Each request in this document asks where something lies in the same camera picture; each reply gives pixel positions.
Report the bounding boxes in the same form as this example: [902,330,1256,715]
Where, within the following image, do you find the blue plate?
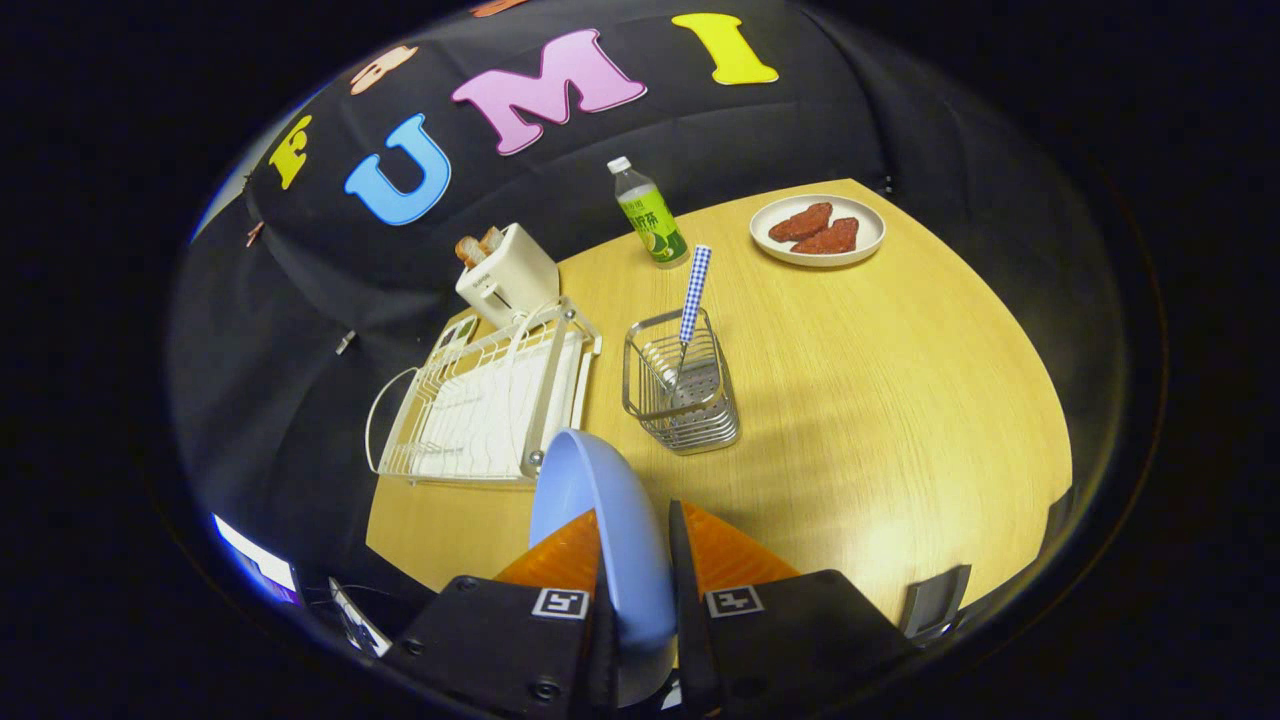
[528,428,679,707]

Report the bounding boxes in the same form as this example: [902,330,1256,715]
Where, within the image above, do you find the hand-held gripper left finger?
[385,510,617,716]

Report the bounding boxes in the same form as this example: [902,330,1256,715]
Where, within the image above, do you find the metal wire basket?
[622,307,741,456]

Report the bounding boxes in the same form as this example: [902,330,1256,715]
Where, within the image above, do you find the lit monitor screen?
[213,514,301,607]

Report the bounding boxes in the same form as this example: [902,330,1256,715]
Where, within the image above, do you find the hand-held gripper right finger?
[668,500,916,716]

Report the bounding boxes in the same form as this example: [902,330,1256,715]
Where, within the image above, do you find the red meat slice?
[768,203,833,243]
[790,217,859,255]

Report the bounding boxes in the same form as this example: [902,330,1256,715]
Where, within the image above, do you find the white compartment sauce tray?
[433,313,483,353]

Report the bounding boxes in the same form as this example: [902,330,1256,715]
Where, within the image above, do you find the white toaster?
[455,223,561,329]

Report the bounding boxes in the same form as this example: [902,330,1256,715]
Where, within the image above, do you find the white wire dish rack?
[365,297,603,488]

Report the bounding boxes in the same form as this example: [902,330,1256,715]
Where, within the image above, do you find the green label drink bottle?
[607,156,689,269]

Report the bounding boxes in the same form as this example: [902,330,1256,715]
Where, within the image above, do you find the blue checkered handle spoon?
[668,245,713,391]

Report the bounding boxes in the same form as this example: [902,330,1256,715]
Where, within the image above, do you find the dark grey panel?
[898,564,972,641]

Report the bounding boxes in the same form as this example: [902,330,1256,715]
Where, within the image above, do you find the white round plate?
[749,194,887,268]

